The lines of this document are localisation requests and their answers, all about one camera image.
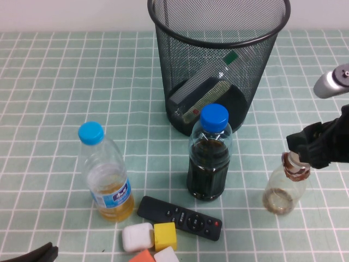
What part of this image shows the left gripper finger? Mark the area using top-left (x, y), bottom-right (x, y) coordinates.
top-left (16, 246), bottom-right (59, 262)
top-left (0, 242), bottom-right (55, 262)

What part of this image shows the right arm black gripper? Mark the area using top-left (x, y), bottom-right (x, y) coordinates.
top-left (286, 104), bottom-right (349, 170)

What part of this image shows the small bottle beige cap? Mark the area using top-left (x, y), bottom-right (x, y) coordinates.
top-left (262, 151), bottom-right (311, 216)

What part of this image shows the clear bottle white cap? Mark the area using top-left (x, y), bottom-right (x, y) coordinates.
top-left (169, 50), bottom-right (239, 123)

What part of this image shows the black mesh wastebasket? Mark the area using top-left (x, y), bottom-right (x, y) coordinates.
top-left (147, 0), bottom-right (291, 137)

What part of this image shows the white earbuds case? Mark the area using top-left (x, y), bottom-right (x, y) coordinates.
top-left (122, 222), bottom-right (155, 252)

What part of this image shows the orange block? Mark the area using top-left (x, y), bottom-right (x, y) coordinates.
top-left (128, 248), bottom-right (157, 262)

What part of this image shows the dark liquid bottle blue cap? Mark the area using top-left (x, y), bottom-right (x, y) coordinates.
top-left (186, 103), bottom-right (234, 201)

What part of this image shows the yellow liquid bottle cyan cap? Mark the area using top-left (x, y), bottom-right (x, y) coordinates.
top-left (77, 121), bottom-right (135, 223)

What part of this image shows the white block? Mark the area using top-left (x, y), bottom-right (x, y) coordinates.
top-left (153, 246), bottom-right (180, 262)

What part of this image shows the yellow cube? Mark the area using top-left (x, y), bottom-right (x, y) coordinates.
top-left (153, 222), bottom-right (178, 252)

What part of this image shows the black remote control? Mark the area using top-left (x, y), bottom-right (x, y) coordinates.
top-left (136, 195), bottom-right (223, 242)

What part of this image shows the green checkered tablecloth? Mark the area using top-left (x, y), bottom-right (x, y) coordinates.
top-left (0, 29), bottom-right (349, 262)

